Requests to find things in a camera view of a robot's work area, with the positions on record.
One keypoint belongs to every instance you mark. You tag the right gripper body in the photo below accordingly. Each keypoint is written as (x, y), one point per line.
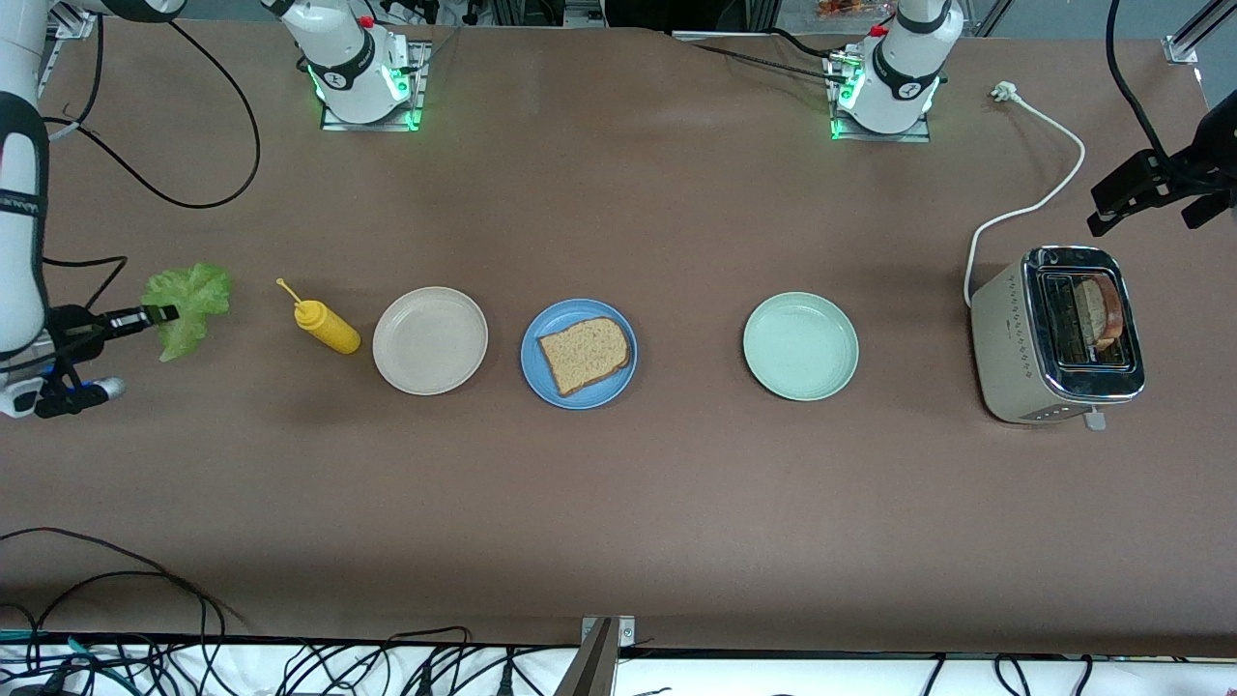
(79, 329)

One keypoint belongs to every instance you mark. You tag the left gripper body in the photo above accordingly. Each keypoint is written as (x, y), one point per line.
(1191, 171)

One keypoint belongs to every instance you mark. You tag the green lettuce leaf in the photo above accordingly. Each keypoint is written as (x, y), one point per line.
(198, 290)

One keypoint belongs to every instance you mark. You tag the brown bread slice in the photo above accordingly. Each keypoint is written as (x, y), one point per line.
(1097, 314)
(585, 353)

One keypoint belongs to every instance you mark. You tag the yellow mustard squeeze bottle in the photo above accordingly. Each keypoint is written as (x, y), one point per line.
(333, 333)

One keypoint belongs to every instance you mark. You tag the blue round plate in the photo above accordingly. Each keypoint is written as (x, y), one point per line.
(541, 387)

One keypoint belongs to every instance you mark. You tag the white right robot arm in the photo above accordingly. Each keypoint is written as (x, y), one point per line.
(19, 242)

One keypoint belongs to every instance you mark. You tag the beige round plate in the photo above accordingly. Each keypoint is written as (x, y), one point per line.
(430, 340)

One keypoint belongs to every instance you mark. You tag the pale green round plate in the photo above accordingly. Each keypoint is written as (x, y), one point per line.
(800, 346)

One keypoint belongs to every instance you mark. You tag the silver two-slot toaster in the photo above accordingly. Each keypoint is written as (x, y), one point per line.
(1005, 358)

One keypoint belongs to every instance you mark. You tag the orange snack packet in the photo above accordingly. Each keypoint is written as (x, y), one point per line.
(850, 8)

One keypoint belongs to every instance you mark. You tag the aluminium frame corner profile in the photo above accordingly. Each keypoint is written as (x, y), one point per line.
(1189, 43)

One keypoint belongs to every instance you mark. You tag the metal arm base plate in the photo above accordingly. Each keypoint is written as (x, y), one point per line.
(417, 118)
(918, 137)

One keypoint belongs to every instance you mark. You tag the aluminium profile bracket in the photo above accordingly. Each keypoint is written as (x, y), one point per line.
(594, 667)

